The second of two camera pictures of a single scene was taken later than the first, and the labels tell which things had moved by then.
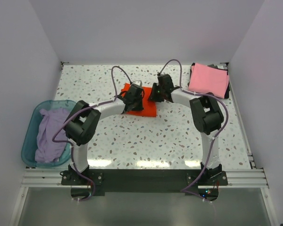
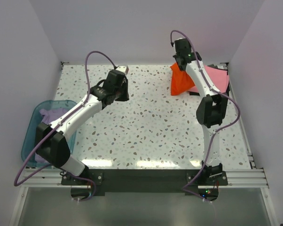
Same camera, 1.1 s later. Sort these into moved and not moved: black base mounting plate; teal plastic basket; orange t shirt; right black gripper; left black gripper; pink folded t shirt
Moved: left black gripper; right black gripper; orange t shirt
Not moved: pink folded t shirt; teal plastic basket; black base mounting plate
